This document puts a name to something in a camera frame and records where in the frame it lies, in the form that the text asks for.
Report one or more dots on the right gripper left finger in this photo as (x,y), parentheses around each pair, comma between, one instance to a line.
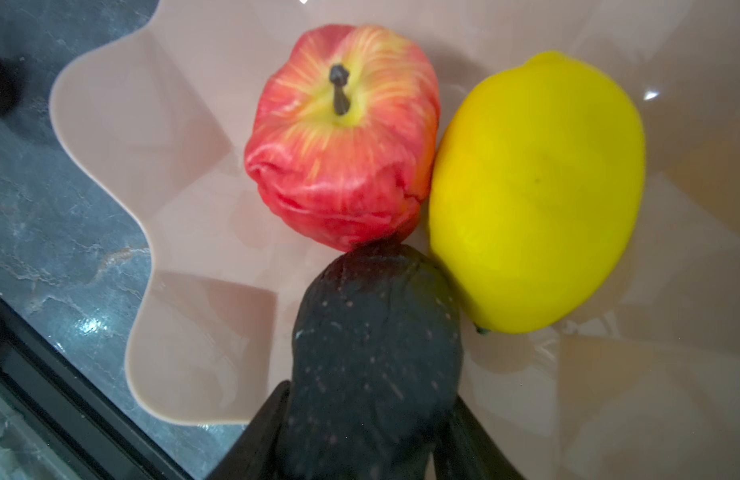
(253,456)

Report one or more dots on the yellow fake lemon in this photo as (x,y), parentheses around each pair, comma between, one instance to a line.
(536,191)

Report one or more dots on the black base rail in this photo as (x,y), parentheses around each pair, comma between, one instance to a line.
(69,414)

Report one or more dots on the dark fake avocado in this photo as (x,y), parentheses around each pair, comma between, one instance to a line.
(377,361)

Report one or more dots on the red fake apple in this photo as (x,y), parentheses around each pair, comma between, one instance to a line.
(344,139)

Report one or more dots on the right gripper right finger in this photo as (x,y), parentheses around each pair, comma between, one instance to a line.
(465,451)

